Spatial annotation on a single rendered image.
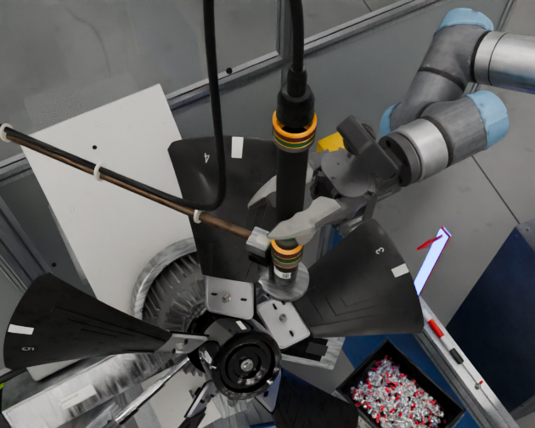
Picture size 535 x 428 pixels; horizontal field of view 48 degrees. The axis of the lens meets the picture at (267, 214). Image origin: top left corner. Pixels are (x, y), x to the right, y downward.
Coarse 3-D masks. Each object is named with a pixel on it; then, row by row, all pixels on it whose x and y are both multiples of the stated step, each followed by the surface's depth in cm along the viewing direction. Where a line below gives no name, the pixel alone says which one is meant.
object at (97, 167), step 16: (208, 0) 51; (208, 16) 52; (208, 32) 54; (208, 48) 56; (208, 64) 57; (0, 128) 91; (48, 144) 90; (80, 160) 88; (224, 160) 71; (96, 176) 88; (112, 176) 87; (224, 176) 73; (160, 192) 85; (224, 192) 76; (192, 208) 83; (208, 208) 81
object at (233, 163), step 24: (192, 144) 95; (264, 144) 93; (192, 168) 96; (216, 168) 95; (240, 168) 94; (264, 168) 93; (192, 192) 97; (216, 192) 95; (240, 192) 94; (216, 216) 96; (240, 216) 94; (264, 216) 94; (216, 240) 97; (240, 240) 95; (216, 264) 98; (240, 264) 96
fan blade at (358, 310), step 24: (360, 240) 111; (384, 240) 112; (336, 264) 109; (360, 264) 110; (384, 264) 110; (312, 288) 106; (336, 288) 107; (360, 288) 107; (384, 288) 109; (408, 288) 110; (312, 312) 104; (336, 312) 104; (360, 312) 106; (384, 312) 107; (408, 312) 109; (336, 336) 103
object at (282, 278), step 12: (288, 72) 53; (300, 72) 53; (288, 84) 54; (300, 84) 53; (288, 96) 55; (300, 96) 55; (312, 96) 56; (276, 108) 58; (288, 108) 55; (300, 108) 55; (312, 108) 56; (288, 120) 56; (300, 120) 56; (312, 120) 57; (276, 276) 86; (288, 276) 85
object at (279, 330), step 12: (264, 312) 104; (276, 312) 104; (288, 312) 104; (264, 324) 102; (276, 324) 103; (288, 324) 103; (300, 324) 103; (276, 336) 101; (288, 336) 102; (300, 336) 102
